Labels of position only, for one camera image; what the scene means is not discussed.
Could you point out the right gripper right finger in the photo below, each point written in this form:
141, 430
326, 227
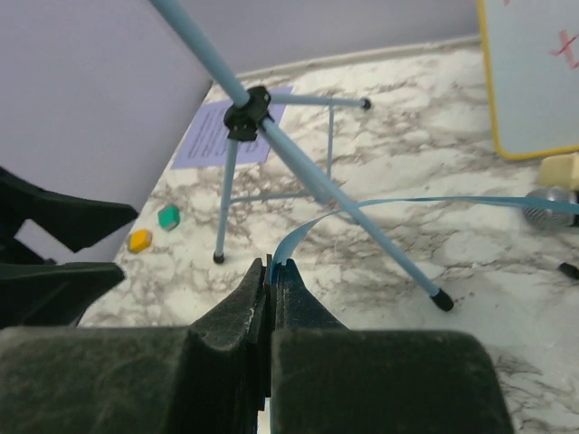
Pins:
327, 378

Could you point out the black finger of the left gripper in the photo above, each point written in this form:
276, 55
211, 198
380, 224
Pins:
53, 295
76, 223

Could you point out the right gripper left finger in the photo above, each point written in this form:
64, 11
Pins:
199, 378

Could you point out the lilac sheet music page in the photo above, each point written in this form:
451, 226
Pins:
205, 141

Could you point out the light blue music stand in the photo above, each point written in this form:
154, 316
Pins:
249, 117

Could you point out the black studio microphone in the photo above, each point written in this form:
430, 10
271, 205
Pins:
545, 218

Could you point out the cyan sheet music page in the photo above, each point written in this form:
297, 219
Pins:
395, 212

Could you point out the cream toy microphone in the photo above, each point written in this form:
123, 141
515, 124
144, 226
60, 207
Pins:
562, 171

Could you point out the black tripod with shock mount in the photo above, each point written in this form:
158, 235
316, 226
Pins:
569, 270

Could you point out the yellow eraser block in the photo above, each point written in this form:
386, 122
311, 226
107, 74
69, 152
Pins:
139, 240

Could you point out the green eraser block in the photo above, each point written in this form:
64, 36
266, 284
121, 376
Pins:
168, 217

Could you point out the whiteboard with yellow frame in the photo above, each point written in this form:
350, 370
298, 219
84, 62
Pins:
530, 55

